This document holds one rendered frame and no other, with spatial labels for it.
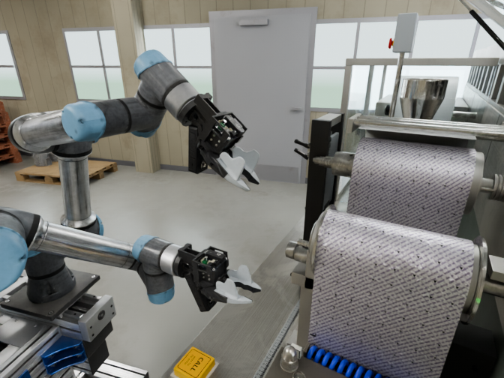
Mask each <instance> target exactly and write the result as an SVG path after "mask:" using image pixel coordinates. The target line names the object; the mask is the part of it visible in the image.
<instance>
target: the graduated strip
mask: <svg viewBox="0 0 504 378"><path fill-rule="evenodd" d="M299 304H300V298H299V300H298V301H297V303H296V304H295V307H294V308H293V309H292V311H291V313H290V315H289V316H288V318H287V320H286V322H285V323H284V324H283V327H282V328H281V330H280V331H279V333H278V335H277V337H276V338H275V339H274V342H273V344H272V345H271V347H270V348H269V350H268V352H267V353H266V355H265V357H264V359H263V360H262V362H261V363H260V365H259V367H258V368H257V370H256V372H255V374H254V375H253V377H252V378H263V377H264V375H265V373H266V371H267V370H268V368H269V366H270V364H271V363H272V361H273V359H274V357H275V355H276V354H277V352H278V350H279V348H280V347H281V344H282V343H283V341H284V339H285V337H286V336H287V334H288V332H289V330H290V329H291V327H292V325H293V323H294V322H295V320H296V317H297V316H298V315H299Z"/></svg>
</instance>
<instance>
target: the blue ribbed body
mask: <svg viewBox="0 0 504 378"><path fill-rule="evenodd" d="M306 358H307V359H310V360H311V358H313V361H314V362H316V363H318V362H319V361H320V364H321V365H323V366H326V365H328V368H329V369H331V370H334V369H335V368H336V369H335V371H336V372H338V373H339V374H342V372H343V375H344V376H346V377H349V378H350V376H352V378H383V377H382V375H381V374H380V373H377V374H376V376H375V377H374V372H373V371H372V370H368V371H367V372H366V373H365V368H364V367H363V366H359V368H358V370H357V365H356V363H355V362H352V363H351V364H349V362H348V360H347V359H343V360H342V361H341V357H340V356H339V355H336V356H335V357H334V356H333V354H332V353H331V352H327V353H326V351H325V350H324V349H318V347H317V346H315V345H314V346H312V347H311V348H310V349H309V350H308V351H307V355H306Z"/></svg>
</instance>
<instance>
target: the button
mask: <svg viewBox="0 0 504 378"><path fill-rule="evenodd" d="M214 366H215V359H214V358H213V357H211V356H210V355H207V354H206V353H204V352H202V351H200V350H198V349H197V348H195V347H193V346H192V347H191V348H190V350H189V351H188V352H187V353H186V354H185V356H184V357H183V358H182V359H181V360H180V362H179V363H178V364H177V365H176V366H175V367H174V374H175V375H176V376H177V377H179V378H206V377H207V375H208V374H209V372H210V371H211V369H212V368H213V367H214Z"/></svg>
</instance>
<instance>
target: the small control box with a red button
mask: <svg viewBox="0 0 504 378"><path fill-rule="evenodd" d="M418 20H419V15H418V13H399V14H398V16H397V25H396V29H395V35H394V40H392V38H390V39H389V43H388V48H389V49H391V48H393V49H392V52H393V53H411V52H412V51H413V45H414V41H415V36H416V29H417V25H418Z"/></svg>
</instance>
